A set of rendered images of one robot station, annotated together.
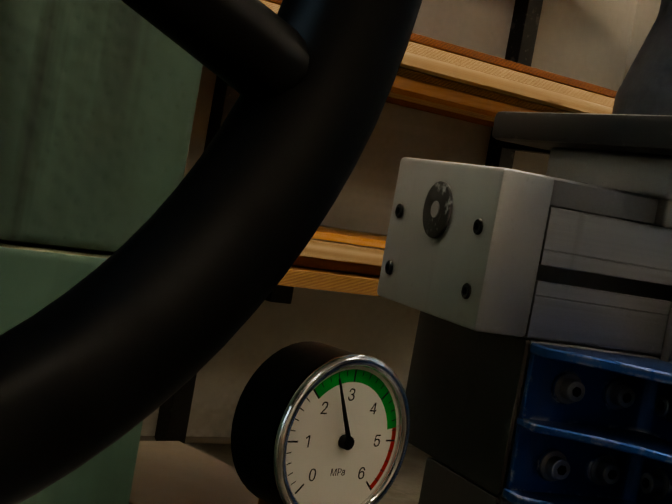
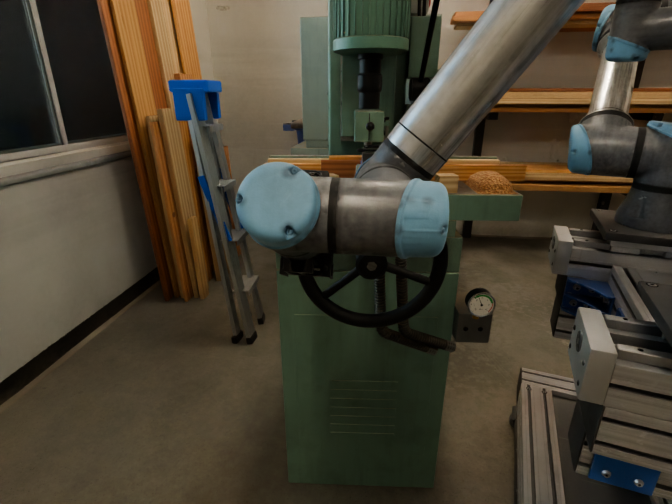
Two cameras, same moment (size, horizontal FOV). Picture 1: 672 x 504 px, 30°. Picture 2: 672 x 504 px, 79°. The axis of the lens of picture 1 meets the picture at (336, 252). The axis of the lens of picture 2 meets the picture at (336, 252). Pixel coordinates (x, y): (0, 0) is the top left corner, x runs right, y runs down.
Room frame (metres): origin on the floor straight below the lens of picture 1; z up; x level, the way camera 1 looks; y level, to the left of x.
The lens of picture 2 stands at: (-0.38, -0.36, 1.11)
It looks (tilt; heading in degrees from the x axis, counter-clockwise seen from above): 21 degrees down; 45
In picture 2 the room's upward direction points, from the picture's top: straight up
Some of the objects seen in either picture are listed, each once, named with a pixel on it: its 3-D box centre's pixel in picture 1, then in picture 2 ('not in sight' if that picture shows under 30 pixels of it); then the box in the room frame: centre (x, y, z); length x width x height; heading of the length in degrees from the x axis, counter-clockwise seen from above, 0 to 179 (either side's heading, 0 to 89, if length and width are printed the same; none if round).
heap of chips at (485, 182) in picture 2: not in sight; (489, 179); (0.56, 0.06, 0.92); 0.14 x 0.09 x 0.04; 43
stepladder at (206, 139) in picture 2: not in sight; (223, 219); (0.52, 1.26, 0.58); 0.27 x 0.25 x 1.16; 130
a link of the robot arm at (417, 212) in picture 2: not in sight; (386, 213); (-0.06, -0.11, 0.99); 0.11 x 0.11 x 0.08; 40
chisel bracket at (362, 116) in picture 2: not in sight; (368, 128); (0.44, 0.34, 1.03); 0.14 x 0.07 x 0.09; 43
